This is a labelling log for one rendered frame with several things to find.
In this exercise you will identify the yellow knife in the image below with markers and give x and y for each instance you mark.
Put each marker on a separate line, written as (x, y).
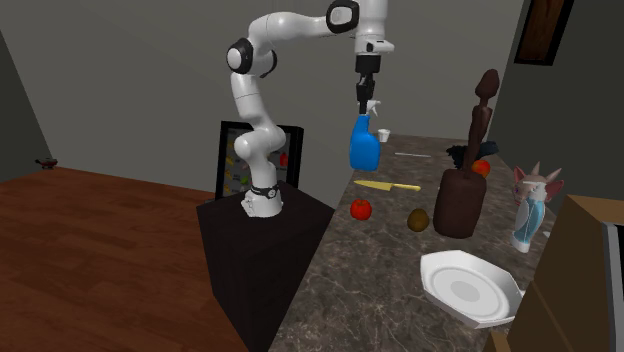
(385, 185)

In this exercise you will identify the red orange apple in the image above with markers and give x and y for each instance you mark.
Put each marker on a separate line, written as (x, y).
(481, 168)

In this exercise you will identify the white octagonal plate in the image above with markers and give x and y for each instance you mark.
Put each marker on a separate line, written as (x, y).
(468, 287)

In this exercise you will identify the blue spray bottle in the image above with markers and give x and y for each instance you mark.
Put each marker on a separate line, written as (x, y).
(364, 146)

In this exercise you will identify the pink eared cat figure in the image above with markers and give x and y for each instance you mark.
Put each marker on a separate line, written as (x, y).
(530, 209)

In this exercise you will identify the small red pot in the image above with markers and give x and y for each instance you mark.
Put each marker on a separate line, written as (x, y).
(47, 163)

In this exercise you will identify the thin white stick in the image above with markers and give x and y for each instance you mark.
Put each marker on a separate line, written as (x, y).
(412, 155)

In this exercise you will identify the dark blue cloth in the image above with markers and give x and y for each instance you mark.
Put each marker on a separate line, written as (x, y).
(458, 153)

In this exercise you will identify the small white cup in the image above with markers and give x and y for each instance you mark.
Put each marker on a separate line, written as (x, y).
(383, 135)

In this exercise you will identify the black framed picture board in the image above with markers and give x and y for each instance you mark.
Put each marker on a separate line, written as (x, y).
(292, 151)

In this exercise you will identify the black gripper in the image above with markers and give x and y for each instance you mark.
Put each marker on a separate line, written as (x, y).
(366, 65)

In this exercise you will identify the brown kiwi fruit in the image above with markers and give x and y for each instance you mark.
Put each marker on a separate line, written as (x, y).
(418, 220)

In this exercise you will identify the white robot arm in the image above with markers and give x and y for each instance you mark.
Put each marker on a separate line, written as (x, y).
(253, 102)

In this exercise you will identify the black robot stand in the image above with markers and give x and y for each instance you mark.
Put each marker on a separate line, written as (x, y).
(258, 263)

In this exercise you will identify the tan wooden cabinet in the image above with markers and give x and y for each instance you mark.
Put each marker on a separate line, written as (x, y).
(570, 282)

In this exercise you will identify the red tomato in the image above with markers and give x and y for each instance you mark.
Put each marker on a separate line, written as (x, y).
(360, 209)

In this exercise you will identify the dark framed wall picture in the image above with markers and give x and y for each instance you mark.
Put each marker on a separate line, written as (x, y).
(543, 29)

